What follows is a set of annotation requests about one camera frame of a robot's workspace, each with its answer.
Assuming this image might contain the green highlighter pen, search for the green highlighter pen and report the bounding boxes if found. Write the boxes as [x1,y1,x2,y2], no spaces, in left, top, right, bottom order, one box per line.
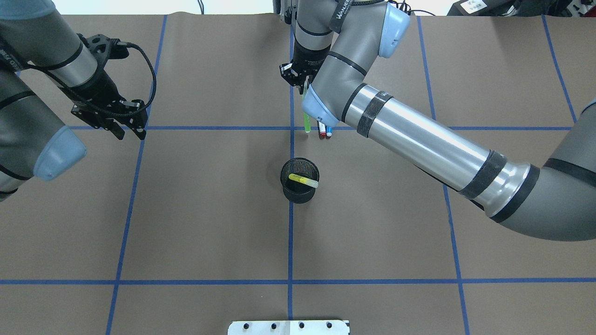
[301,93,312,134]

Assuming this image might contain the yellow highlighter pen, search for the yellow highlighter pen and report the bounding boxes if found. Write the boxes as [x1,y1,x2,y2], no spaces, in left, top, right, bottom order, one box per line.
[289,173,319,188]

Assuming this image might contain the blue highlighter pen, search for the blue highlighter pen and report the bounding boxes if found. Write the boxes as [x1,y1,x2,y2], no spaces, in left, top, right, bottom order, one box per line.
[325,125,333,138]

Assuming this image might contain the red marker pen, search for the red marker pen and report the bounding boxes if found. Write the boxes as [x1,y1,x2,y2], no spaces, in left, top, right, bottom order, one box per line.
[318,121,326,139]

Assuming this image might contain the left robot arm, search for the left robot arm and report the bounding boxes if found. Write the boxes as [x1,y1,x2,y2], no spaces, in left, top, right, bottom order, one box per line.
[0,0,157,200]

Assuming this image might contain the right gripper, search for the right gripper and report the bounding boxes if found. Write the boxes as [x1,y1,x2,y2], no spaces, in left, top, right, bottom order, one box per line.
[279,44,329,87]

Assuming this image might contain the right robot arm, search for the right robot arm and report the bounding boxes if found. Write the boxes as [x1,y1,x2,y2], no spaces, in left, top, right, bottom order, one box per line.
[274,0,596,241]

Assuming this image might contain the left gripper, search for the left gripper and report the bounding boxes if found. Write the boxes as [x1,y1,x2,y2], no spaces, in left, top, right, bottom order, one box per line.
[70,70,148,141]

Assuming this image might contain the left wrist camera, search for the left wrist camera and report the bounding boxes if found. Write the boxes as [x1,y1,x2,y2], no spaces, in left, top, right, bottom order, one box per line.
[77,33,129,68]

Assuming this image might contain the white pedestal base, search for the white pedestal base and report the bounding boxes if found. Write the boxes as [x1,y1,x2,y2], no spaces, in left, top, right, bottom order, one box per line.
[227,320,351,335]

